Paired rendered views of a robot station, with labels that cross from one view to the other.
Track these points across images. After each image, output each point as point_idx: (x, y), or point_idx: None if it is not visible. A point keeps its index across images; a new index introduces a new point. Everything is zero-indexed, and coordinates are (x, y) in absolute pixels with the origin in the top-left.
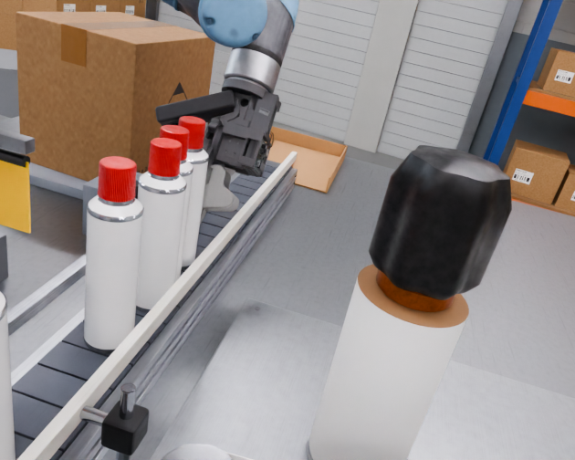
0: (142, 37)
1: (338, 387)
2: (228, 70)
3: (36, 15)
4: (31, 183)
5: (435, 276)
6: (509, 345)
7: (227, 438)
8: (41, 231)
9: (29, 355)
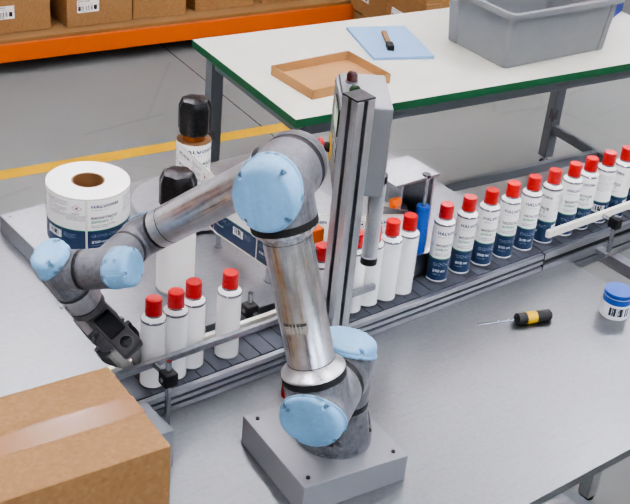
0: (80, 384)
1: (194, 253)
2: (100, 295)
3: (154, 437)
4: None
5: None
6: None
7: (212, 307)
8: (199, 478)
9: (253, 392)
